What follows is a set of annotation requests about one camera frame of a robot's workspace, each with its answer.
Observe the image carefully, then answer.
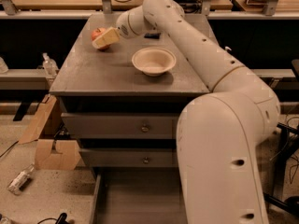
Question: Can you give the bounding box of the white paper bowl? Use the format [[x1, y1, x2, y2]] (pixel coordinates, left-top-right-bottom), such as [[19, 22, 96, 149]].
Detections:
[[132, 47, 177, 77]]

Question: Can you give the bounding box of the dark blue snack packet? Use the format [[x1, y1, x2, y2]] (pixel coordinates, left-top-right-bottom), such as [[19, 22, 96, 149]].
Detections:
[[144, 33, 161, 39]]

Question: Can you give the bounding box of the grey top drawer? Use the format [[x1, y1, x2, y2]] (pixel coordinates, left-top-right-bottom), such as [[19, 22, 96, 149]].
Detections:
[[62, 113, 178, 139]]

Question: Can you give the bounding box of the grey drawer cabinet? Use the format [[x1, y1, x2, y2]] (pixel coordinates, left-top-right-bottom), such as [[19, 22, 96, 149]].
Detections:
[[49, 13, 219, 179]]

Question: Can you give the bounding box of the red apple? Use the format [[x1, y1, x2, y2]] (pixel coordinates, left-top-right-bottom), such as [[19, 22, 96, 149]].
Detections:
[[91, 27, 109, 50]]

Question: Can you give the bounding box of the grey middle drawer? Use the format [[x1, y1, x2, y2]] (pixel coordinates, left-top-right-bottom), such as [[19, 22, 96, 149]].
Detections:
[[79, 148, 178, 168]]

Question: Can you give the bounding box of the black chair base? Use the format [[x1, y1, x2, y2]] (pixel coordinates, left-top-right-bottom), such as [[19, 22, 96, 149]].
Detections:
[[263, 121, 299, 217]]

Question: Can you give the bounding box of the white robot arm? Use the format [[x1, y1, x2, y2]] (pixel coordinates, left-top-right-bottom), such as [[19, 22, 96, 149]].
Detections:
[[93, 0, 280, 224]]

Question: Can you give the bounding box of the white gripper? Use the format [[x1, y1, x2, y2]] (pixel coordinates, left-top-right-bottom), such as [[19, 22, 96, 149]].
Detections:
[[93, 6, 154, 49]]

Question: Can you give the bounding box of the clear bottle on ledge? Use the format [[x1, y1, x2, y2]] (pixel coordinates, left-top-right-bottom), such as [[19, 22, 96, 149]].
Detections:
[[42, 53, 59, 77]]

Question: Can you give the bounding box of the brown cardboard box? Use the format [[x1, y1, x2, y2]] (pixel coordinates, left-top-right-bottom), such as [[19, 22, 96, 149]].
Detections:
[[19, 95, 81, 170]]

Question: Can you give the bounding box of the open grey bottom drawer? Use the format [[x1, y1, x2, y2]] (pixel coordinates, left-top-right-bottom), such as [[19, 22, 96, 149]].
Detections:
[[89, 168, 187, 224]]

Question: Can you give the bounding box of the plastic bottle on floor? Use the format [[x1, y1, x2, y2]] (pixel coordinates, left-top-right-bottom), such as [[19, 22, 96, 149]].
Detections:
[[7, 164, 35, 195]]

